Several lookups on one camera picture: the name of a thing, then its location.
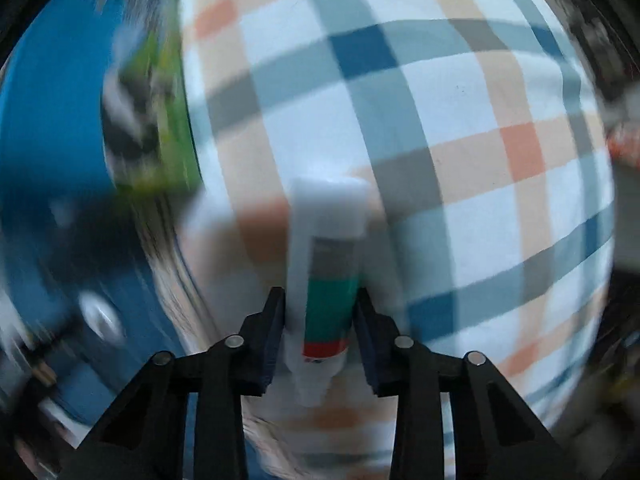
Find blue striped blanket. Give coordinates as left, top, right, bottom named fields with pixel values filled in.
left=0, top=195, right=211, bottom=466

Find orange patterned cloth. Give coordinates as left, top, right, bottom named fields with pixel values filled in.
left=605, top=120, right=640, bottom=172

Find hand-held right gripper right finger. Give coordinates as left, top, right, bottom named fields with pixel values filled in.
left=355, top=286, right=572, bottom=480

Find cardboard box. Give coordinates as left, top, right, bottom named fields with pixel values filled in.
left=2, top=0, right=203, bottom=197

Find white spray bottle green label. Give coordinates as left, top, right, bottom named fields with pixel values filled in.
left=282, top=177, right=370, bottom=407

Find plaid checked blanket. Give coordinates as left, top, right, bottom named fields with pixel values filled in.
left=177, top=0, right=617, bottom=480

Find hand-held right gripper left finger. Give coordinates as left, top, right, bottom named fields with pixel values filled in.
left=60, top=286, right=287, bottom=480

